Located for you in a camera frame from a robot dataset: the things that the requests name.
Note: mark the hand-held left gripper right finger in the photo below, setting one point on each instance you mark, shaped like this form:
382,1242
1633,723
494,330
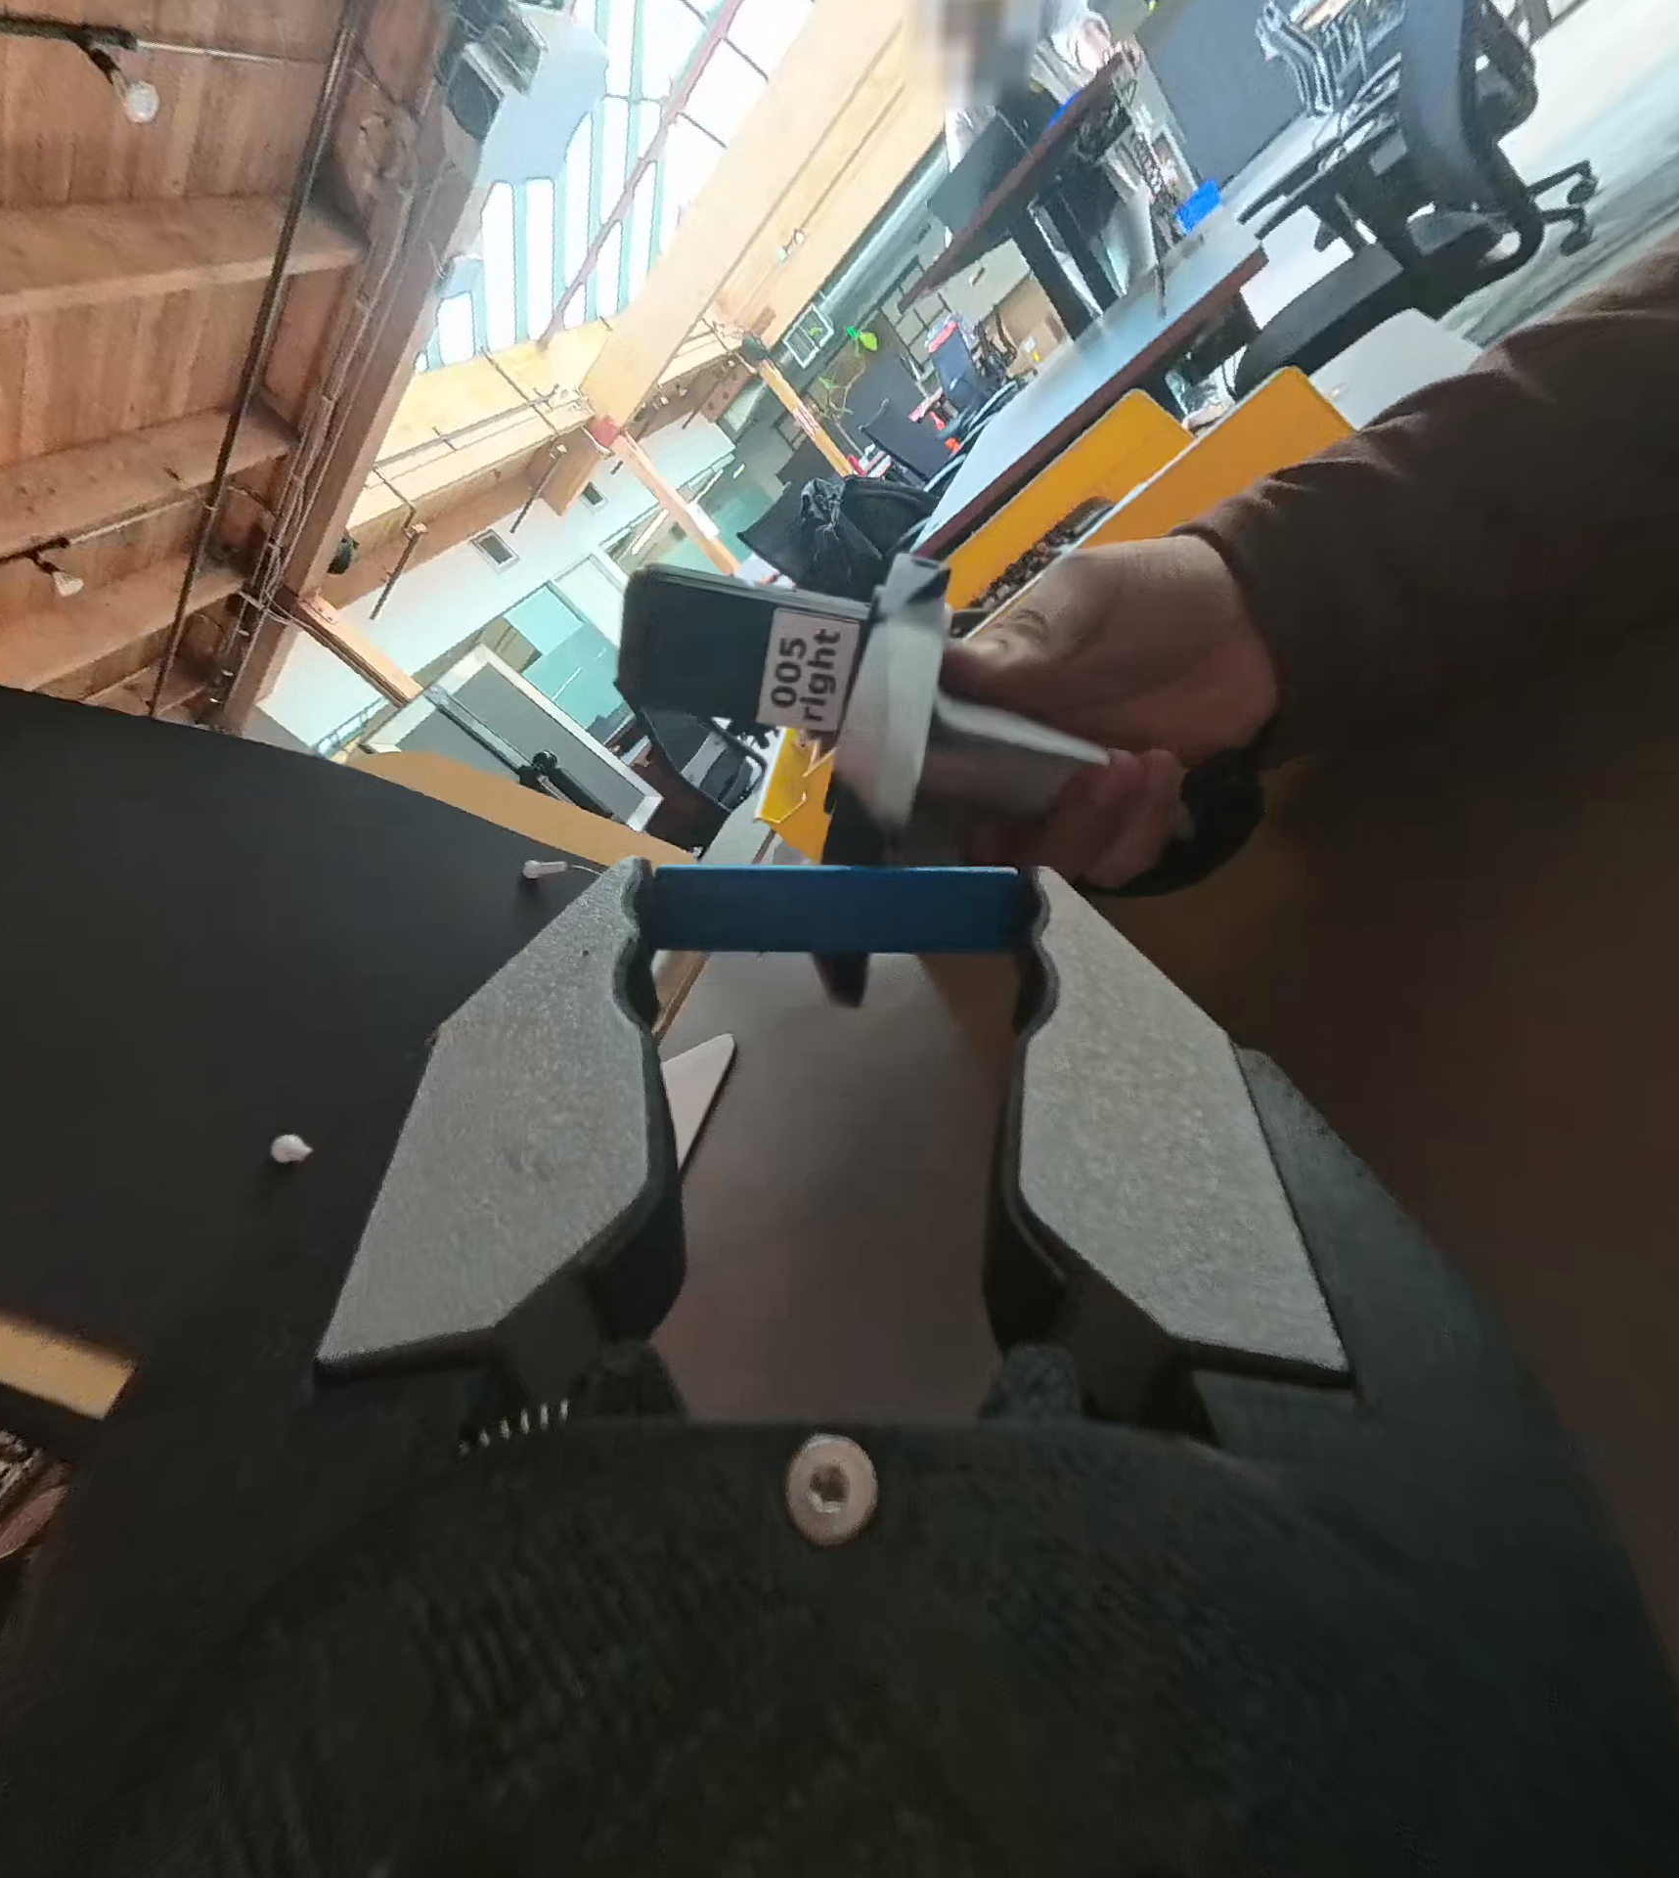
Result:
1147,1175

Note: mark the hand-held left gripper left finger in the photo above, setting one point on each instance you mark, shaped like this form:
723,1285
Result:
517,1175

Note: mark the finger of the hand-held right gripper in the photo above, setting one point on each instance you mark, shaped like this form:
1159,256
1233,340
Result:
862,831

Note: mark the blue rectangular block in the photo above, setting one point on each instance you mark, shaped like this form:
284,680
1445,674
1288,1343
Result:
840,911

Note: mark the person's right forearm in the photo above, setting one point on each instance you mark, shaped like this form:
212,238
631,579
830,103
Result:
1513,485

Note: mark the person's right hand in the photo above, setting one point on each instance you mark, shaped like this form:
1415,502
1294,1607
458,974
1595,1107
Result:
1134,647

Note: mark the white framed monitor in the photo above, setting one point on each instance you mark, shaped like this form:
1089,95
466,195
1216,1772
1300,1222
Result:
546,735

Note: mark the black backpack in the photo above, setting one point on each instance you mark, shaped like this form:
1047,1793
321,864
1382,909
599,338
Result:
846,537

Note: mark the green potted plant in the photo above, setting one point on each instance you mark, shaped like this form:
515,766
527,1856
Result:
846,354

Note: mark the black pegboard panel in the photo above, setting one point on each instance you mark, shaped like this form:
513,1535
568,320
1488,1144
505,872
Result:
149,954

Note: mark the dark long desk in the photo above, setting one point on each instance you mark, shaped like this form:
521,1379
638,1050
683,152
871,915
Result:
1075,338

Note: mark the yellow plastic bin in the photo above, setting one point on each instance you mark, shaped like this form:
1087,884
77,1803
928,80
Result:
1220,471

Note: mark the ceiling spot lamp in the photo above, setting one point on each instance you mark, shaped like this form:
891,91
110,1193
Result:
61,577
132,91

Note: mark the small blue bin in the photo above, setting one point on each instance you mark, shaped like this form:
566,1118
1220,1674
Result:
1196,207

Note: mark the black office chair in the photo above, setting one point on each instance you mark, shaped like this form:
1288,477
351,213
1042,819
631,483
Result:
1425,132

